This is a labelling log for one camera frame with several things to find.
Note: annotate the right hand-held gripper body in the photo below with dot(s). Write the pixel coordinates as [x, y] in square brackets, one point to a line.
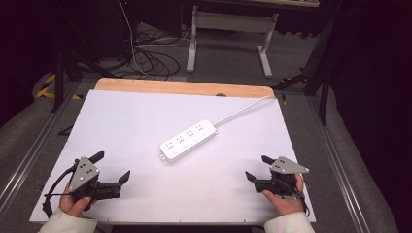
[285, 168]

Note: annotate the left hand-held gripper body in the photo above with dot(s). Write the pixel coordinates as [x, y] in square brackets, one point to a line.
[85, 173]

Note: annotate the white power strip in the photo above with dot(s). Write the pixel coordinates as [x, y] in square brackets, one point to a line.
[189, 140]

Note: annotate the person's left hand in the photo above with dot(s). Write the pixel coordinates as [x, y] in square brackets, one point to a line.
[73, 205]

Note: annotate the person's right hand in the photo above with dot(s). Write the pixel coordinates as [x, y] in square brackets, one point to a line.
[288, 205]

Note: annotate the white board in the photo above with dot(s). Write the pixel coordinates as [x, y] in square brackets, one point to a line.
[136, 123]

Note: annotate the yellow and black floor tape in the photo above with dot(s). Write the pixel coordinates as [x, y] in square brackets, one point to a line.
[47, 89]

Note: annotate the black tripod stand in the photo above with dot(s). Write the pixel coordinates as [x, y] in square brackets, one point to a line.
[60, 81]

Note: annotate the black metal stand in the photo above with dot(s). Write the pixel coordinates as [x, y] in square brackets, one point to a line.
[319, 74]

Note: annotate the aluminium floor rail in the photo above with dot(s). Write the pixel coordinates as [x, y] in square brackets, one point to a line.
[336, 161]
[30, 152]

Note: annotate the white metal desk frame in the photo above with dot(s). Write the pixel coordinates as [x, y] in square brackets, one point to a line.
[231, 22]

